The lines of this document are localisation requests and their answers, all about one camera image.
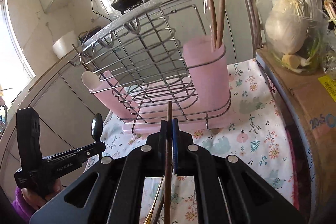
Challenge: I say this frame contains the dark brown chopstick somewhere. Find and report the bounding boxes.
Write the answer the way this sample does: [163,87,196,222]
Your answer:
[164,101,173,224]

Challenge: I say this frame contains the left hand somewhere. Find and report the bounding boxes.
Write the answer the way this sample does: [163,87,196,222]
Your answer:
[21,179,63,210]

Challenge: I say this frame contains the pink utensil cup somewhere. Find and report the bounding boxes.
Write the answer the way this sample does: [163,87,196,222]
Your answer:
[183,36,231,119]
[81,71,139,122]

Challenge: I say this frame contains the gold spoon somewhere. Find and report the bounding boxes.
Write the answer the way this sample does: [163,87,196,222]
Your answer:
[144,176,165,224]

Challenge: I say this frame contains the floral tablecloth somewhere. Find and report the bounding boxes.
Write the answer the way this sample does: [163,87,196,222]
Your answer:
[101,59,294,223]

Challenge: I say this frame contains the clear plastic fork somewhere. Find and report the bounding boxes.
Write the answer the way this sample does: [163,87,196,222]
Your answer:
[203,0,213,36]

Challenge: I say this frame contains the white rice cooker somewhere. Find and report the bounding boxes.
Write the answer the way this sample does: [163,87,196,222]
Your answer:
[52,31,79,59]

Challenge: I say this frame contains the cardboard box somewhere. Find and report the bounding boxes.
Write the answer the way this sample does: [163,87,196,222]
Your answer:
[256,48,335,216]

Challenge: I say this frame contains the green onions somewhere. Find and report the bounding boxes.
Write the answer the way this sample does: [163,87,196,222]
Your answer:
[303,0,335,73]

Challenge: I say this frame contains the napa cabbage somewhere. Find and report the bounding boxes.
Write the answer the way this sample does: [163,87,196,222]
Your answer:
[265,0,310,54]

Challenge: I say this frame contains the clear plastic tub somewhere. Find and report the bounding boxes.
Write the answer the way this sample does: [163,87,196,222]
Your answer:
[256,0,329,75]

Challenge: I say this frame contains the metal wire dish rack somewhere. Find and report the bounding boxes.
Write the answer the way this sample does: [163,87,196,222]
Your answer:
[68,3,232,135]

